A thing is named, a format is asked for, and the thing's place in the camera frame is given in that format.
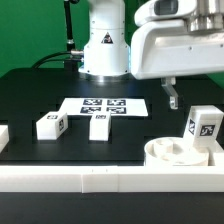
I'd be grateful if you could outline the black cable bundle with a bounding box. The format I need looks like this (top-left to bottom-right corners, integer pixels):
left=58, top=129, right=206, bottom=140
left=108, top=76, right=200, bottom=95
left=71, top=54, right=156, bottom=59
left=31, top=49, right=84, bottom=70

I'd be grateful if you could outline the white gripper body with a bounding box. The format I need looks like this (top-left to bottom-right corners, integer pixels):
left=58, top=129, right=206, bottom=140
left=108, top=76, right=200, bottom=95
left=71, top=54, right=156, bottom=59
left=131, top=0, right=224, bottom=79

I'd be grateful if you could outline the white front fence wall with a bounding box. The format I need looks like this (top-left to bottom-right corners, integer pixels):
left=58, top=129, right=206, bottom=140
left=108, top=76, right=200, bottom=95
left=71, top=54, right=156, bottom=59
left=0, top=166, right=224, bottom=193

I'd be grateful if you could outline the white fence wall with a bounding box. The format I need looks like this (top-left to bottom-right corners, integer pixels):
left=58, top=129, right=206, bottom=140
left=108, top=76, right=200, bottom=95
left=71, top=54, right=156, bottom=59
left=209, top=147, right=224, bottom=167
left=0, top=125, right=9, bottom=153
left=0, top=166, right=224, bottom=193

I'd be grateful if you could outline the white right fence wall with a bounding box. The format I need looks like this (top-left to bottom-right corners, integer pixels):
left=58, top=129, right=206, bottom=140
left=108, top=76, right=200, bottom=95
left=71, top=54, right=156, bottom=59
left=209, top=147, right=224, bottom=167

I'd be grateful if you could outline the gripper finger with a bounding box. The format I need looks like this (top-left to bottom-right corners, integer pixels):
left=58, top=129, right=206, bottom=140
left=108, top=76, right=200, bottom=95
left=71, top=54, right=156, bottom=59
left=161, top=77, right=179, bottom=110

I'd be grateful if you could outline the white left fence wall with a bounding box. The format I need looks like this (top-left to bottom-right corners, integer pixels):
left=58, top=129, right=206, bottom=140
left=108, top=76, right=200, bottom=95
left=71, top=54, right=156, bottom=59
left=0, top=125, right=9, bottom=153

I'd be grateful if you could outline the white marker sheet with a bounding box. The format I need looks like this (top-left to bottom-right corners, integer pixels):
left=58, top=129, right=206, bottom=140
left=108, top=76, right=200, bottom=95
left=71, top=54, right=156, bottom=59
left=60, top=98, right=148, bottom=117

